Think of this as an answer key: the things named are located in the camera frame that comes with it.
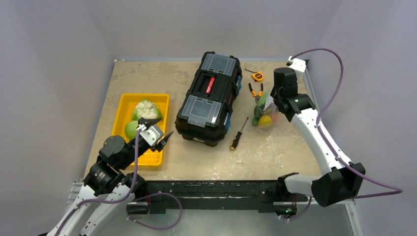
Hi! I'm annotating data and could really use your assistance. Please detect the white cauliflower with leaves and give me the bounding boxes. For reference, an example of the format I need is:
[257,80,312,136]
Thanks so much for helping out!
[131,99,163,120]

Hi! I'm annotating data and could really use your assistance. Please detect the orange handled pliers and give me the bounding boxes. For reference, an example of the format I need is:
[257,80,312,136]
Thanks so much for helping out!
[248,82,264,102]

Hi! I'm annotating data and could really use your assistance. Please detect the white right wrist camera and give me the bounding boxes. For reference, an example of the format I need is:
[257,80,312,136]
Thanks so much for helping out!
[286,56,307,74]

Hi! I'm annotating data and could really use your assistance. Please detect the screwdriver with yellow handle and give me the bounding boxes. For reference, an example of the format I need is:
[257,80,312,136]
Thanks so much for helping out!
[230,117,249,150]

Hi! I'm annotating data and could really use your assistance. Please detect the clear zip top bag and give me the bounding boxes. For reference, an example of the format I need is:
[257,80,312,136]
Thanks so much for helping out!
[255,92,280,128]

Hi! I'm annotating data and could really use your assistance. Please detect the yellow tape measure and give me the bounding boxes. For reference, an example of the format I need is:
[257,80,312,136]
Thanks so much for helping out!
[244,69,265,83]

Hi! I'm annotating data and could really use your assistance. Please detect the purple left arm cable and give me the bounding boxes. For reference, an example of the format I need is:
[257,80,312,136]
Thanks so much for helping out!
[54,127,183,236]

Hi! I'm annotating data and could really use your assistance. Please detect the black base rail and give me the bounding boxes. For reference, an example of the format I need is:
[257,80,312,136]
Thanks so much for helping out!
[127,180,308,216]

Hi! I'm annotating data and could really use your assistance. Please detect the yellow corn cob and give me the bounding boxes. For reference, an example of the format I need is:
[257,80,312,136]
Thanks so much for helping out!
[258,115,272,127]

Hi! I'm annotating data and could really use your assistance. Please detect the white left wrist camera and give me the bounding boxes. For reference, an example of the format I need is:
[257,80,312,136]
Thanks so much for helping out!
[137,124,164,147]

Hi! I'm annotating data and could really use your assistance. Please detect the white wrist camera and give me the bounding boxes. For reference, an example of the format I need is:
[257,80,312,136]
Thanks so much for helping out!
[137,124,164,147]
[286,56,307,74]

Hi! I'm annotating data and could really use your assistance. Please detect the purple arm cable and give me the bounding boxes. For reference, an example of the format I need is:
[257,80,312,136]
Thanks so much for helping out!
[54,127,183,236]
[290,48,404,199]

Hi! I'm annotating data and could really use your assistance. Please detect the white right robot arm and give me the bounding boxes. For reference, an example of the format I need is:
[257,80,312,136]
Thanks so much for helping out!
[270,67,365,207]

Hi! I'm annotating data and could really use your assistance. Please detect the pale green cabbage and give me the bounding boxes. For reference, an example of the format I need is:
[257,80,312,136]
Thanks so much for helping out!
[124,120,138,141]

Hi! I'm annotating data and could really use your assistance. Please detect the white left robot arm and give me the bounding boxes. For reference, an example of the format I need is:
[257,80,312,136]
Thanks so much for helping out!
[46,118,171,236]

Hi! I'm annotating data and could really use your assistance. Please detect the dark green avocado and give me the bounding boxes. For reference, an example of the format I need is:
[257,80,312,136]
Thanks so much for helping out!
[254,106,263,119]

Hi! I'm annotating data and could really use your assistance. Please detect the black plastic toolbox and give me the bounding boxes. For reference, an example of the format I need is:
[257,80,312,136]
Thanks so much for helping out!
[175,52,242,147]

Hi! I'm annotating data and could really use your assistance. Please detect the yellow plastic tray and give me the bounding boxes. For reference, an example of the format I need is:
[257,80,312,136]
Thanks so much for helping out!
[112,93,171,167]

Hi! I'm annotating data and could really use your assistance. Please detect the long green chili pepper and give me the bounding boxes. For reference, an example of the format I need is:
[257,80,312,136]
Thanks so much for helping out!
[252,117,260,127]

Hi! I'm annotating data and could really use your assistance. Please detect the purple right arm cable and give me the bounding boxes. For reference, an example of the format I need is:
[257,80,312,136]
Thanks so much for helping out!
[290,48,404,199]

